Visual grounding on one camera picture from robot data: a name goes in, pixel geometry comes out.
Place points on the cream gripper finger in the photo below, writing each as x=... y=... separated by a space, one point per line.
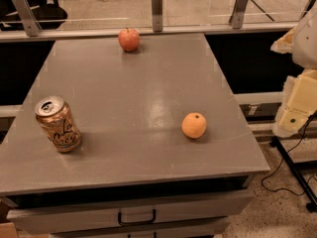
x=298 y=104
x=284 y=44

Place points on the orange fruit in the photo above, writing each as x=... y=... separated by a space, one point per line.
x=194 y=125

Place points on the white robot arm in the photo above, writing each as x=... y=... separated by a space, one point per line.
x=304 y=50

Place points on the red apple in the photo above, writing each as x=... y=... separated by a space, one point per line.
x=129 y=39

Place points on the lower grey drawer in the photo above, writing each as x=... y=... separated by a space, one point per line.
x=173 y=229

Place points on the orange LaCroix soda can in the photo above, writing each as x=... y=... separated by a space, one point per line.
x=55 y=118

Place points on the black office chair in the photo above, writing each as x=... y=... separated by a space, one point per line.
x=47 y=12

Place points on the cardboard box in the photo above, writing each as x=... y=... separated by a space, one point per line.
x=7 y=229

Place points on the right metal bracket post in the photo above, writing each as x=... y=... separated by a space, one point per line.
x=237 y=18

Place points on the metal bracket post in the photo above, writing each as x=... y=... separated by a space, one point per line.
x=237 y=18
x=29 y=22
x=157 y=15

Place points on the grey drawer with handle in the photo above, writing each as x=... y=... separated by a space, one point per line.
x=104 y=214

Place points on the middle metal bracket post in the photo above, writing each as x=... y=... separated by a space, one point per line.
x=157 y=15

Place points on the black drawer handle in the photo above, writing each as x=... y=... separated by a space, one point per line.
x=137 y=218

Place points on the left metal bracket post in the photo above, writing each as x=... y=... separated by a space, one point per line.
x=29 y=22

